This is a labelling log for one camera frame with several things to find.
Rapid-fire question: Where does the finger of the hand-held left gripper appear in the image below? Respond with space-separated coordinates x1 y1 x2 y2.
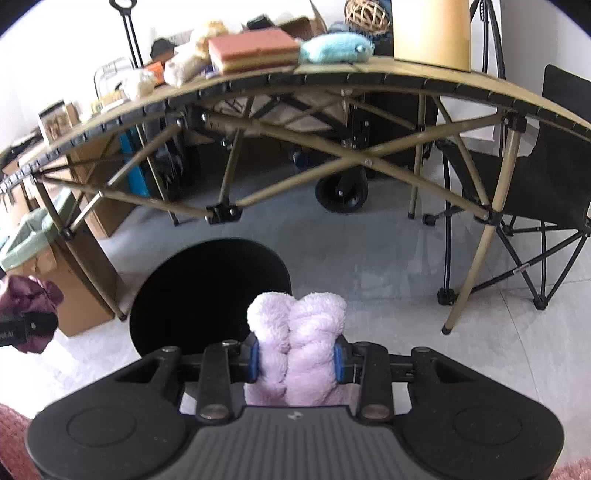
16 312 60 355

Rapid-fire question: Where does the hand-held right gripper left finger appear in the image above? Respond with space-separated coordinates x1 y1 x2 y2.
115 335 260 422

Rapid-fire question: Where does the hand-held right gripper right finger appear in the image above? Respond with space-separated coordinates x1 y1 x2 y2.
333 336 467 425

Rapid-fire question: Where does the purple bag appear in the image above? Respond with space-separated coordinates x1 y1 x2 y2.
0 274 64 317

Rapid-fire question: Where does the lavender fluffy cloth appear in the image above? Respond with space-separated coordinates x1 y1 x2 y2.
244 291 356 408

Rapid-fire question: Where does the black round bin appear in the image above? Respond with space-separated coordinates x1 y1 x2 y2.
129 237 293 358

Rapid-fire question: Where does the light blue plush toy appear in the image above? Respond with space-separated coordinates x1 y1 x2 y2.
298 33 375 64

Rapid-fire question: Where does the red brown sponge block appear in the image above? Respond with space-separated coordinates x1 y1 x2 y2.
208 27 302 75

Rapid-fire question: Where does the cardboard box with green liner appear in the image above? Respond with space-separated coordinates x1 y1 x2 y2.
0 189 116 337

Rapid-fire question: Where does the pink fluffy fabric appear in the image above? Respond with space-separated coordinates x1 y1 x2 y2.
0 402 33 480

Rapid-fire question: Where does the black folding wagon cart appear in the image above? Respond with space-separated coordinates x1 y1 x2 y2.
109 0 439 214

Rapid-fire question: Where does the blue box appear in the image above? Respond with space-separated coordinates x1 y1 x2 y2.
119 124 153 197

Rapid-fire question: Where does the dark grey bag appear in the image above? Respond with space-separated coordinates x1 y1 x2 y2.
154 108 197 188

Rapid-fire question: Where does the black folding chair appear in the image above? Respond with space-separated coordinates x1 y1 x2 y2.
422 65 591 311

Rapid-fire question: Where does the tan folding table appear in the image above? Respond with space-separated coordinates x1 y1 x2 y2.
0 58 591 335

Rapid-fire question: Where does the cream fluffy bundle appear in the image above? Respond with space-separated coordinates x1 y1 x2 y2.
164 44 208 88

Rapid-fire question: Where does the black cap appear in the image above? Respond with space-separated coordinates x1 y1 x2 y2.
150 38 178 60

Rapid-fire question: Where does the open cardboard box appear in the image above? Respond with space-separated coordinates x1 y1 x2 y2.
277 0 328 38

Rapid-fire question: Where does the beige cylinder container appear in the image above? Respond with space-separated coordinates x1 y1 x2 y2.
392 0 472 73

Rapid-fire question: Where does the wicker ball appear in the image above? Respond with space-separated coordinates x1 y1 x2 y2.
345 0 393 35

